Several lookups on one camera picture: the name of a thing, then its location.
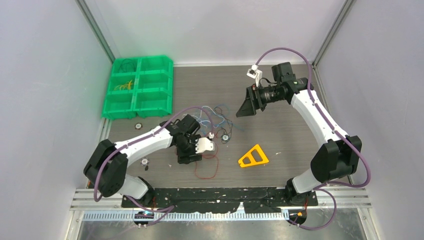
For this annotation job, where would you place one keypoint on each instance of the green compartment bin tray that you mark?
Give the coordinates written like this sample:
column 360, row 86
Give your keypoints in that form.
column 139, row 87

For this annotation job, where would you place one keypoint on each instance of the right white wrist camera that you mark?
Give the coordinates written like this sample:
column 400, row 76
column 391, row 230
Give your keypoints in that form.
column 256, row 74

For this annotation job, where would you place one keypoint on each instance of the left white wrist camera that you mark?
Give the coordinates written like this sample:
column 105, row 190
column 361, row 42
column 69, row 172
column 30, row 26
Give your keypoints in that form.
column 205, row 144

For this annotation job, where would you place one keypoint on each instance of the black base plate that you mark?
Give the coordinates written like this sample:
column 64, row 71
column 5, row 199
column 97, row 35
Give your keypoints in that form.
column 220, row 200

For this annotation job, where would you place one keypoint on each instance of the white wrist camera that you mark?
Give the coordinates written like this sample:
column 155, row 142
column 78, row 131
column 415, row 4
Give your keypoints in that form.
column 256, row 74
column 205, row 144

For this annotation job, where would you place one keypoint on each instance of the poker chip far left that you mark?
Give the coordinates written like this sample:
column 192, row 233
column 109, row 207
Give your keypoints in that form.
column 138, row 126

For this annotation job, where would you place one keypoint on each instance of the aluminium front rail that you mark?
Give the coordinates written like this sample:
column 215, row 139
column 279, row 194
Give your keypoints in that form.
column 110, row 210

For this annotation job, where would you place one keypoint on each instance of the poker chip lower left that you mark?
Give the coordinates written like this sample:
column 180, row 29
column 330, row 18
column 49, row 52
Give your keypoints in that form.
column 144, row 161

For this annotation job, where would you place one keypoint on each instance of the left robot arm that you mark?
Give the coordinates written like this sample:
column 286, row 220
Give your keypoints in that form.
column 107, row 166

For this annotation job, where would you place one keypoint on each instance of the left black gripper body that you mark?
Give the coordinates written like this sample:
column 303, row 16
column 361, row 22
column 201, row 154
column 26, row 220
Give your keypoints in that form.
column 186, row 149

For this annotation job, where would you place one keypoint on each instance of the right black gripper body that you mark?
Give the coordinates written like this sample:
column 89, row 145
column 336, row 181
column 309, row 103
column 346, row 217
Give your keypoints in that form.
column 268, row 94

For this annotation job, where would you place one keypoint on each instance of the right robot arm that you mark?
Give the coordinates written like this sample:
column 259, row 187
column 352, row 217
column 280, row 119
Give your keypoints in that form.
column 336, row 156

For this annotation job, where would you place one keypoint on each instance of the yellow triangular plastic piece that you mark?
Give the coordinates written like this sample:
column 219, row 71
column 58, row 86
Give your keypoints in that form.
column 254, row 157

